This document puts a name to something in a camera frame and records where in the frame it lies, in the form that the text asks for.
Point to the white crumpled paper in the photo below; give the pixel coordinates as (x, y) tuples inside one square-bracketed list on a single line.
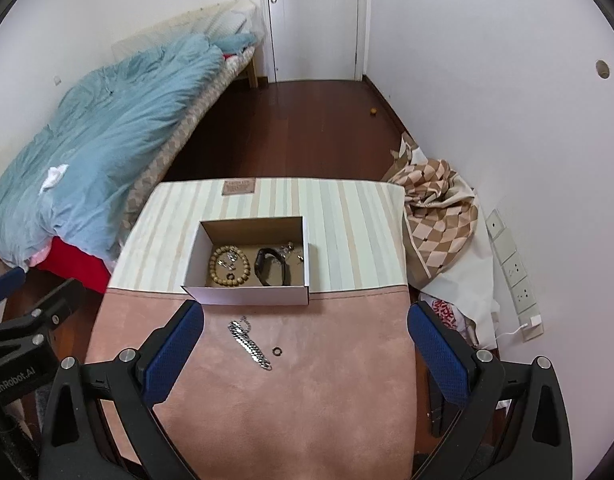
[(54, 176)]

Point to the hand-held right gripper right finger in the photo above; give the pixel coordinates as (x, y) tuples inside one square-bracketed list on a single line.
[(437, 352)]

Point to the light blue blanket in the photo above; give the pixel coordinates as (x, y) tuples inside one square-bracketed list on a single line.
[(112, 135)]

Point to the white charger plug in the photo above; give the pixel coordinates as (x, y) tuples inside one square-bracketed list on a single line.
[(535, 321)]

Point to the cardboard box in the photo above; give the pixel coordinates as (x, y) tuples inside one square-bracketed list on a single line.
[(247, 295)]

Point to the brown diamond pattern cloth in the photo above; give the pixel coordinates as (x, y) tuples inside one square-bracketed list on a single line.
[(437, 210)]

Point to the red bed sheet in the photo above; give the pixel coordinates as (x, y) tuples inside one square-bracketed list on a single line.
[(77, 260)]

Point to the white wall socket strip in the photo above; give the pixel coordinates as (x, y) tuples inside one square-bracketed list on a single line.
[(514, 270)]

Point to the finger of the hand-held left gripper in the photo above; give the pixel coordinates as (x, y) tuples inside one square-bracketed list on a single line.
[(42, 320), (4, 286)]

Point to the white bag with red print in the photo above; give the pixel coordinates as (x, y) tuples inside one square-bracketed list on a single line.
[(449, 315)]

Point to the white door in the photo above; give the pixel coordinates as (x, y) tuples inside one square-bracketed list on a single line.
[(314, 20)]

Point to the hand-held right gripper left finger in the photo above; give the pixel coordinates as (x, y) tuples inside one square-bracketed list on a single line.
[(174, 350)]

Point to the black fitness band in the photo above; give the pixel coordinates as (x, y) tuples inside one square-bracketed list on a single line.
[(261, 265)]

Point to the teal pillow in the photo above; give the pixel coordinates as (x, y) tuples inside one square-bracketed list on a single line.
[(237, 42)]

